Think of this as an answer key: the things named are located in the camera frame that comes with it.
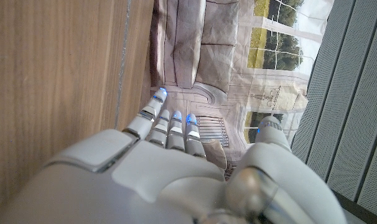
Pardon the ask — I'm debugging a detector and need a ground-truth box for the long grey tape strip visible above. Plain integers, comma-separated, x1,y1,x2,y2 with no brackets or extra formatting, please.
113,0,133,130

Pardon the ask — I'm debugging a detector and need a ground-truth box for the printed sofa room backdrop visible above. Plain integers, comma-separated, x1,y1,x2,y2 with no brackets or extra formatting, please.
147,0,335,181

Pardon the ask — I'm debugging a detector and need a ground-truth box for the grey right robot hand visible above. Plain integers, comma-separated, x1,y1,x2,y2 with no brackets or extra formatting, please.
0,87,348,224

